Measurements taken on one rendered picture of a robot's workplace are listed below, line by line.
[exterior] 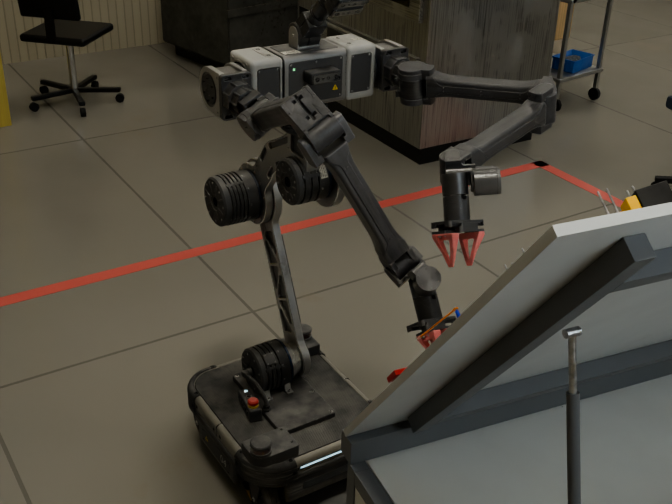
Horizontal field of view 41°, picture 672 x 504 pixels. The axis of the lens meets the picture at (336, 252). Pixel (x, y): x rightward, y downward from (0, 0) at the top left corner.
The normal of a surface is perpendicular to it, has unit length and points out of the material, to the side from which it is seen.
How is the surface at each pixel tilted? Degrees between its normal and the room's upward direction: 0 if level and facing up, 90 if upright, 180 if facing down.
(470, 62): 90
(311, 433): 0
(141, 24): 90
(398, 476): 0
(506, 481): 0
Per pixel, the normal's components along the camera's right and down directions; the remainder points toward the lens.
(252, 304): 0.03, -0.88
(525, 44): 0.52, 0.43
